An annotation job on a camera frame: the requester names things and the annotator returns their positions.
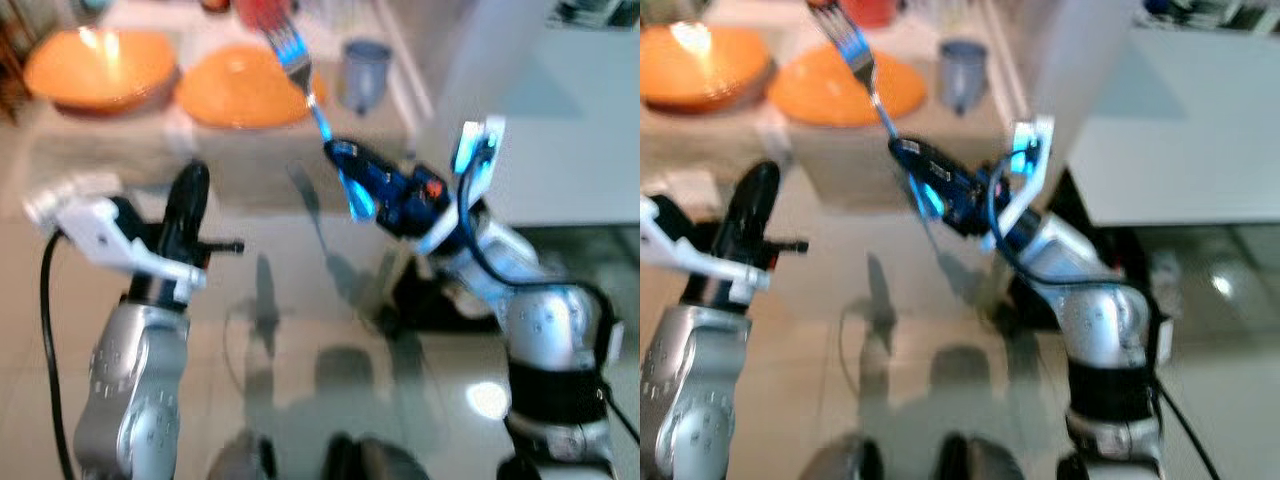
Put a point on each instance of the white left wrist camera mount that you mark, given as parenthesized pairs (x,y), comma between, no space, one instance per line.
(95,230)
(690,255)

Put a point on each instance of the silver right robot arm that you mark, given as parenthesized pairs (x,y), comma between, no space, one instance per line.
(1105,320)
(545,320)

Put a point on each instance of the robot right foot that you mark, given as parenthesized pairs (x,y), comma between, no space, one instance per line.
(370,460)
(975,460)

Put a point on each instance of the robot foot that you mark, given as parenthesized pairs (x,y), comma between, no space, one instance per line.
(370,460)
(240,460)
(845,462)
(975,460)

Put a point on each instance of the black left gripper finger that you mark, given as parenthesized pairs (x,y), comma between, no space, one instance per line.
(738,200)
(199,195)
(765,195)
(176,200)

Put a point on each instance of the orange bowl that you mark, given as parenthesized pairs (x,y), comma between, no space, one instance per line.
(100,70)
(700,65)

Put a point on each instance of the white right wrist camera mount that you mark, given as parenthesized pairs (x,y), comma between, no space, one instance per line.
(1030,150)
(482,150)

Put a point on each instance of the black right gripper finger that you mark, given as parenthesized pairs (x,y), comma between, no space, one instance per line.
(360,198)
(928,195)
(352,158)
(915,155)

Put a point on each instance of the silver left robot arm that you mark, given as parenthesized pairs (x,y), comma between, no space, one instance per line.
(135,380)
(695,390)

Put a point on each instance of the red container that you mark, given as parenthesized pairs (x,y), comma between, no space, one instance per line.
(872,10)
(262,12)

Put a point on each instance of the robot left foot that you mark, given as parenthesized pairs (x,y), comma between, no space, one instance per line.
(845,462)
(240,460)

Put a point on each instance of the silver metal fork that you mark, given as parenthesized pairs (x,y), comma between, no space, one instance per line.
(855,55)
(295,60)

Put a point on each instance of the white table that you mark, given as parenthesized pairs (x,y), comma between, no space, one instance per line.
(1180,130)
(570,120)

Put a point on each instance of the orange plate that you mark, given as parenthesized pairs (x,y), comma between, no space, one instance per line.
(845,95)
(250,92)

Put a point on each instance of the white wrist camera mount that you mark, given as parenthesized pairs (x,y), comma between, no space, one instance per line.
(95,230)
(482,150)
(690,255)
(1030,150)

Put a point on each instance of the grey cup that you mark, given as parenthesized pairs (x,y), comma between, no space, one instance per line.
(962,75)
(366,75)

